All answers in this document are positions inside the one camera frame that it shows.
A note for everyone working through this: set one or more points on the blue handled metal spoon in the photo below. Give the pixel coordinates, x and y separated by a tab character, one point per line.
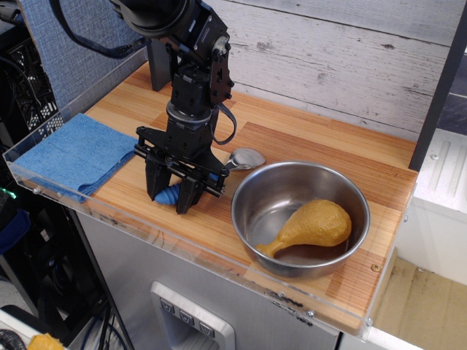
240	159

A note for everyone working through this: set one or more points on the dark grey post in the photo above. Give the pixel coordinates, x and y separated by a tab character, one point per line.
159	63
448	74

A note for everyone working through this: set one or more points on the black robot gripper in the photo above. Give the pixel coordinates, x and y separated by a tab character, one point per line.
183	150

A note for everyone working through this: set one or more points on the yellow object bottom left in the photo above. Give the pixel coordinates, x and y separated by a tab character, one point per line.
44	342

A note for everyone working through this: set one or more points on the silver toy fridge cabinet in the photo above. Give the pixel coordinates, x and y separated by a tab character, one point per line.
170	302

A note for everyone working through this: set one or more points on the stainless steel bowl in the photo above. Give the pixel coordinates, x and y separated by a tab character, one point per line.
266	199

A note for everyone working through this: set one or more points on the blue folded cloth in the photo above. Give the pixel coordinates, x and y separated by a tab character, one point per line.
77	159

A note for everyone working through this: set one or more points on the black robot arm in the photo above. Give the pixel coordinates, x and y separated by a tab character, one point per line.
197	41

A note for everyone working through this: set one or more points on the blue fabric partition panel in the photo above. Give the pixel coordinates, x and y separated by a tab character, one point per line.
74	71

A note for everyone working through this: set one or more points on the dark grey left post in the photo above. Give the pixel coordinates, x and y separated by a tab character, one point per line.
159	63

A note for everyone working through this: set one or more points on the toy chicken drumstick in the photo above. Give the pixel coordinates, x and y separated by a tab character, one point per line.
317	223

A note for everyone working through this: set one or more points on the black plastic crate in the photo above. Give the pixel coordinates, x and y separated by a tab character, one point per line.
31	93

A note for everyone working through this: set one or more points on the dark grey right post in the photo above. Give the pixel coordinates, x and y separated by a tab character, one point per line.
448	74

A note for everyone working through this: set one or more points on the white toy sink unit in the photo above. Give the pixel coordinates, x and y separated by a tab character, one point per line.
432	235

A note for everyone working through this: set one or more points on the clear acrylic table guard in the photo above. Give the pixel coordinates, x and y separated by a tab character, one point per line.
377	163

